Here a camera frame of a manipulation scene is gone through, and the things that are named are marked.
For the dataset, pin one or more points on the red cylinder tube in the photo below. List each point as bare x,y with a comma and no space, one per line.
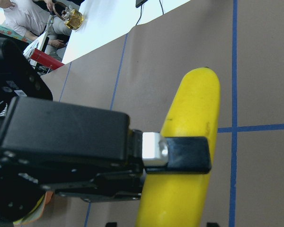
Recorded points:
45,59

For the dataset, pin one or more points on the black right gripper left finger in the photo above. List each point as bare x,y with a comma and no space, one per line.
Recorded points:
111,224

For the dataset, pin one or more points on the glass teapot amber liquid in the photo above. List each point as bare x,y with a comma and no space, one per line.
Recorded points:
71,17

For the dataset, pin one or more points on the brown paper table cover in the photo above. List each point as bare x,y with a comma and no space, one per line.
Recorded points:
139,73

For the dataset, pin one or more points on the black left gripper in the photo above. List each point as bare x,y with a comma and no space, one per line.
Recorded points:
20,193

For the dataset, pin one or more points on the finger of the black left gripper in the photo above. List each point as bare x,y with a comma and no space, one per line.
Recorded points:
90,153

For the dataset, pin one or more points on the seated person white shirt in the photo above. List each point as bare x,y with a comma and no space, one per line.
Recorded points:
29,20

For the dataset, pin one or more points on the grey square plate orange rim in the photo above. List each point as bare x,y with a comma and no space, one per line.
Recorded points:
36,212

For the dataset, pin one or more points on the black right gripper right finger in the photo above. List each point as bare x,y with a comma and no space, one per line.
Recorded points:
212,224

